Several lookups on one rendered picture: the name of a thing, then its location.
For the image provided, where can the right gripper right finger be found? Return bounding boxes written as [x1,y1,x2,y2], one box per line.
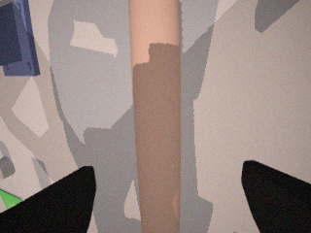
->
[241,160,311,233]

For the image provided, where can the long tan rail with center flange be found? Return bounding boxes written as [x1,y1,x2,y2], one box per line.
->
[128,0,181,233]

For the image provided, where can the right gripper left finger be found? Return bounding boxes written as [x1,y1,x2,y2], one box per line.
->
[0,166,96,233]

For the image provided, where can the grey cylinder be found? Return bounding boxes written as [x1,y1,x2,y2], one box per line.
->
[0,156,16,180]

